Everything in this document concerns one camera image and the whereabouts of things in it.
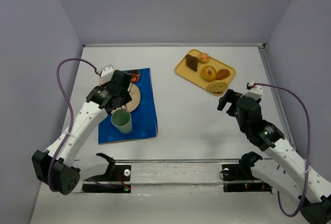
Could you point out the green cup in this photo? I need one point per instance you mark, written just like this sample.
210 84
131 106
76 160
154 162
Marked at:
121 119

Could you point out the yellow tray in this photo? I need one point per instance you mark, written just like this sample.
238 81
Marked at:
195 76

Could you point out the orange spoon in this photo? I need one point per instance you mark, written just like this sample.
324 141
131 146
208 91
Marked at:
135 77

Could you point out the metal tongs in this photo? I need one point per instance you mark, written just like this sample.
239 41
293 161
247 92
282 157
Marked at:
124 107

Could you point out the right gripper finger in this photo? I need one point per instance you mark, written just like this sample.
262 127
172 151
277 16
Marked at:
222 103
232 98

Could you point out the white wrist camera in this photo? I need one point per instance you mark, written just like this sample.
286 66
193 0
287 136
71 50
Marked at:
254 91
106 74

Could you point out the dark brown chocolate bread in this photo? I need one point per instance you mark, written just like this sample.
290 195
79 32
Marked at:
192 62

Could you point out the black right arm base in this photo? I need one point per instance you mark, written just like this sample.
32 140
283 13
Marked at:
237 177

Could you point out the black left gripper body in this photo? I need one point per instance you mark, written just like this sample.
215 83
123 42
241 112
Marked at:
123 100

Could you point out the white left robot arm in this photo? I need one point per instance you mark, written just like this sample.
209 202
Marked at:
57 166

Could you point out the seeded bread slice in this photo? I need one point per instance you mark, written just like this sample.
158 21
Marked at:
217 88

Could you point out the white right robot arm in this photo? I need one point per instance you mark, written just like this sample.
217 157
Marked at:
295 178

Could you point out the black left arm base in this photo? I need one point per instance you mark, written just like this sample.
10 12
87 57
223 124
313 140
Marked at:
116 178

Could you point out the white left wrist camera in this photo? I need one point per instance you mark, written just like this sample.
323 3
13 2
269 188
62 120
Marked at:
106 74

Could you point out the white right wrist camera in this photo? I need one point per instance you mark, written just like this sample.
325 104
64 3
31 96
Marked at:
254 91

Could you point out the round peach bun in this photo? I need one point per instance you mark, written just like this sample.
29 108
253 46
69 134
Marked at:
203 58

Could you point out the yellow glazed donut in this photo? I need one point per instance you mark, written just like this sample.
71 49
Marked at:
208 73

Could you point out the blue patterned placemat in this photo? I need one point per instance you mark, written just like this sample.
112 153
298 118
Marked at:
144 118

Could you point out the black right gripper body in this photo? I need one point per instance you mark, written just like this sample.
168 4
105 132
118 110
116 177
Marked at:
231 99

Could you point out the beige plate with branch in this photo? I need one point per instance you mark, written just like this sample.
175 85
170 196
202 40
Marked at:
135 95

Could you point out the brown glazed roll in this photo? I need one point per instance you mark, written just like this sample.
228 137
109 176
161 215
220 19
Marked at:
222 74

